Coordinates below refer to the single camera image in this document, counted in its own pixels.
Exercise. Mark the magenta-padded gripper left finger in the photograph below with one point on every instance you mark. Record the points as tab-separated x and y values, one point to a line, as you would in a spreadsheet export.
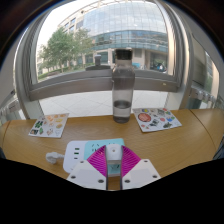
86	173

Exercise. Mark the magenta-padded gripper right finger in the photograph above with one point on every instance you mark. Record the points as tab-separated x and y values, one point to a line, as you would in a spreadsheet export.
141	171

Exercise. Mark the small white charger block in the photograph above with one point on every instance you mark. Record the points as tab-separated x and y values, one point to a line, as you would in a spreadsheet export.
113	151

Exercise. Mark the white and teal power strip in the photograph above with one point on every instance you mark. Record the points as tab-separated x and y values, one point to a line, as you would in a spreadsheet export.
75	153

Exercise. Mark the planet sticker sheet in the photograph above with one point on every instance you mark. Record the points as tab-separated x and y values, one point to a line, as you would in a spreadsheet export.
156	119

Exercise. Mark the food sticker sheet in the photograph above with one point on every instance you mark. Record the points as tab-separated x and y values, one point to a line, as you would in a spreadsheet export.
50	125

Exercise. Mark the clear water bottle black cap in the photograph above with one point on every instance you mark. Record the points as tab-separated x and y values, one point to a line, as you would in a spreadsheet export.
122	86

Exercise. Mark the dark object outside window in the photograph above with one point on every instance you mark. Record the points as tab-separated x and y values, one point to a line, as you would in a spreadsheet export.
97	65

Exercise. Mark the green tree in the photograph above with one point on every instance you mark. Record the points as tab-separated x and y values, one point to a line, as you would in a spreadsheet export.
60	46

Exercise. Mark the glass office building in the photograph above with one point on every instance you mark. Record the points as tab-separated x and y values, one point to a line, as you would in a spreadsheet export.
126	26

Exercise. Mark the black metal table frame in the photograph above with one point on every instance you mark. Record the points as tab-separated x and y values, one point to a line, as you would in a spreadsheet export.
220	150

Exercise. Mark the grey window frame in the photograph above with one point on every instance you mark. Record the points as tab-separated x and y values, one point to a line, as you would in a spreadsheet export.
73	85

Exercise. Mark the white wall rail with knobs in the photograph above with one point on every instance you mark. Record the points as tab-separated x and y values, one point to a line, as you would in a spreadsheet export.
205	96
10	106

